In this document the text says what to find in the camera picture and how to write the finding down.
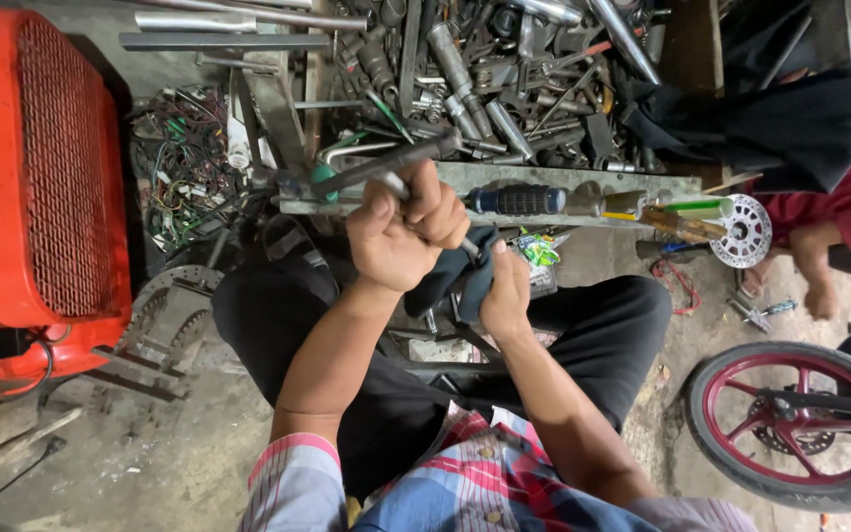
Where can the person's left hand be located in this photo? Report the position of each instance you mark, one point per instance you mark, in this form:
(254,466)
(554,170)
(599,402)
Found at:
(388,244)

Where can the person's right hand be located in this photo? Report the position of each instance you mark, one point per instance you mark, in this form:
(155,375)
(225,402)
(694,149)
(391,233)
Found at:
(507,299)

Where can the person's left fingers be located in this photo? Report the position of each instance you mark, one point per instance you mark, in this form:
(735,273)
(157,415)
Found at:
(433,210)

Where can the silver metal rod tool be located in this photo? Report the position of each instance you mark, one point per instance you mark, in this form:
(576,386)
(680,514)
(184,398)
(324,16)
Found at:
(470,247)

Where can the dark blue cloth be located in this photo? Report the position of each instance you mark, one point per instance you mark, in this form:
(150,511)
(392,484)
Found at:
(444,277)

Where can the dark metal bar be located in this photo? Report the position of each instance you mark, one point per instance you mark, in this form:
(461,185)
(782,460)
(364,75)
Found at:
(366,168)

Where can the green snack wrapper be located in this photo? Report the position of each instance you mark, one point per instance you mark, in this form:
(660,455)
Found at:
(540,250)

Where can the heap of metal tools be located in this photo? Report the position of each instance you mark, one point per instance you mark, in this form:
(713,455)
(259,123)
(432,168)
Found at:
(492,81)

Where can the black sandal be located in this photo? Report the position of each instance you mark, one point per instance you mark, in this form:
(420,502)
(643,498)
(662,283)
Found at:
(289,240)

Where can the black trousers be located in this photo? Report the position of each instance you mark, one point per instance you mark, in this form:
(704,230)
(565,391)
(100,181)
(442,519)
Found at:
(580,332)

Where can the bundle of steel pipes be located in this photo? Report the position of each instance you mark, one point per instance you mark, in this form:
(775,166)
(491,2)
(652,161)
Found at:
(248,29)

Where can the plaid shirt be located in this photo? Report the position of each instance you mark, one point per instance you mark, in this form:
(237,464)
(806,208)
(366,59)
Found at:
(470,488)

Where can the rusty sprocket disc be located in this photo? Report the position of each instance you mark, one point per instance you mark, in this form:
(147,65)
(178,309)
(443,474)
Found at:
(167,310)

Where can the silver brake disc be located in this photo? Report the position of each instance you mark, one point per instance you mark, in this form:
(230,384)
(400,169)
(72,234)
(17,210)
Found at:
(754,222)

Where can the black garment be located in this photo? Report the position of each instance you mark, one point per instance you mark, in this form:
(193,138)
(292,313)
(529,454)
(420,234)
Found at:
(780,125)

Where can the motorcycle wheel with red rim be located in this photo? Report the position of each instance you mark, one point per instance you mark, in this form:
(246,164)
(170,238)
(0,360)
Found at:
(721,436)

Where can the orange machine with mesh guard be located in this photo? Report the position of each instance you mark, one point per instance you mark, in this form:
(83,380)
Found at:
(41,170)

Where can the wooden planks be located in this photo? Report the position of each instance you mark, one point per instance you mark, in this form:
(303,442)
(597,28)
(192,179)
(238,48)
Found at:
(4,443)

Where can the grey metal tray rail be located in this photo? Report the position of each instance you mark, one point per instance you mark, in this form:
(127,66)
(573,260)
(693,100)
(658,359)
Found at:
(529,175)

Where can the black metal frame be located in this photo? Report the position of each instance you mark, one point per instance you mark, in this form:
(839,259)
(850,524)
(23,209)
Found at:
(455,343)

